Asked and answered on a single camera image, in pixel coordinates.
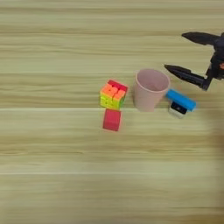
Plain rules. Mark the blue rectangular block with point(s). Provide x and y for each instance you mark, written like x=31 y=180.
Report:
x=180 y=99

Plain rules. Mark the red block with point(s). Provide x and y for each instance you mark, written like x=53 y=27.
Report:
x=111 y=120

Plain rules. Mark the multicolour puzzle cube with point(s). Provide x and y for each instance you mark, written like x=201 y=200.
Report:
x=113 y=96

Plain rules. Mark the pink plastic cup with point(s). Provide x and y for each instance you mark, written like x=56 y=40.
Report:
x=147 y=97

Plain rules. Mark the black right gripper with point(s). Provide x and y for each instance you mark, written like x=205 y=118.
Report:
x=218 y=64

